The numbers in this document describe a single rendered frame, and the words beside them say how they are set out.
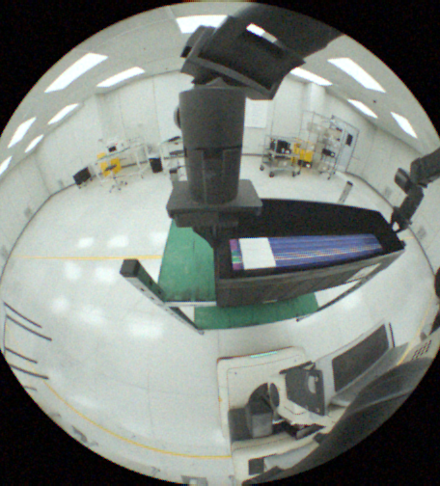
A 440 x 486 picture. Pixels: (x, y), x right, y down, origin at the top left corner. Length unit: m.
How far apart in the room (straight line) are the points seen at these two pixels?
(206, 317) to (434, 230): 7.50
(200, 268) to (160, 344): 1.07
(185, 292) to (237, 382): 0.79
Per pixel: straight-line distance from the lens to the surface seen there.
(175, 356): 1.33
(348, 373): 0.35
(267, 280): 0.18
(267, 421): 0.63
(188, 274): 0.38
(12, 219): 9.08
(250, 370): 1.03
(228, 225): 0.16
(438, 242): 7.40
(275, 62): 0.15
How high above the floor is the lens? 1.28
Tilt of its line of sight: 49 degrees down
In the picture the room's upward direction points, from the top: straight up
